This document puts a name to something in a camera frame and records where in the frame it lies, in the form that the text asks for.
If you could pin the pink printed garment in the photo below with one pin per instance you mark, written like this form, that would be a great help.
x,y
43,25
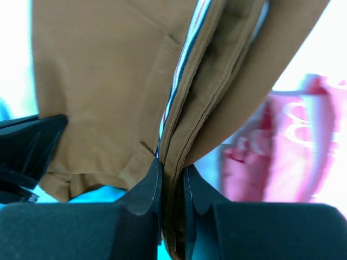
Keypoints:
x,y
292,149

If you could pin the brown pants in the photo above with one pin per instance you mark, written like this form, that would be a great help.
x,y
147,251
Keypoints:
x,y
145,79

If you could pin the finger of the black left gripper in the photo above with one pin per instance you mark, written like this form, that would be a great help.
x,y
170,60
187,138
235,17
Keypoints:
x,y
27,147

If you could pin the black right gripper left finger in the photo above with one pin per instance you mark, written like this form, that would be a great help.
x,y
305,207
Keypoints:
x,y
128,228

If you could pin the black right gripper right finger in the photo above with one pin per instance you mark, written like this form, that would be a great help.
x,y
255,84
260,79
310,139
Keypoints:
x,y
217,228

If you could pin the turquoise cloth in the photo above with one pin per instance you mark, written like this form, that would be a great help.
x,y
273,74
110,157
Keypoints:
x,y
104,194

